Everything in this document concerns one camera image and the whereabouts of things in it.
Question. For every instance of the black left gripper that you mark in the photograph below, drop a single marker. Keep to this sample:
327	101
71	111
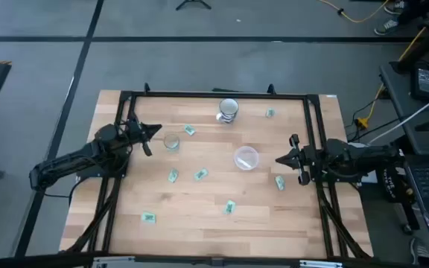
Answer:
135	130

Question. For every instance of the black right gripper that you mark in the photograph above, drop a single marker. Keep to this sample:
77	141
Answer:
307	160

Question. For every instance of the green white sweetener packet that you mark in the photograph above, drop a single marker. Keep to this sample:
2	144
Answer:
280	182
201	174
270	112
229	207
173	175
189	129
148	217

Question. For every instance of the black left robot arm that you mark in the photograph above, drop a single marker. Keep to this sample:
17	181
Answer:
69	160

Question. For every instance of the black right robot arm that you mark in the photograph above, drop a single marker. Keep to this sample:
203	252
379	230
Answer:
363	154

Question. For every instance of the clear plastic round container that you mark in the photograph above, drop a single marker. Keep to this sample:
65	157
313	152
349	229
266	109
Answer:
246	158

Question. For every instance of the blue white patterned mug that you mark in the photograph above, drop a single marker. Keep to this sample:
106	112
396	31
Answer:
229	108

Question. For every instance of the black tote bag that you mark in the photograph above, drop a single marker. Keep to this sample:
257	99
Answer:
389	182

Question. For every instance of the dark grey side table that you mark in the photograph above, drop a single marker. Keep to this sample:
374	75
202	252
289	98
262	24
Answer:
397	97

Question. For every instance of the black power adapter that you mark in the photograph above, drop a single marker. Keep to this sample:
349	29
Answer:
425	80

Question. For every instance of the person's shoe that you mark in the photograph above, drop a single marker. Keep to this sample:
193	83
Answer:
395	6
386	27

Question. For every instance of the person's leg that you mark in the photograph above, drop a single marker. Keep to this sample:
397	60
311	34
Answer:
419	9

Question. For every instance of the black metal table frame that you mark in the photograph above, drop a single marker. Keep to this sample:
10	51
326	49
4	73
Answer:
218	95

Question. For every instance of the silver metal bracket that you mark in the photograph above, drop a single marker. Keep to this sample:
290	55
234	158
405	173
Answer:
320	264
114	262

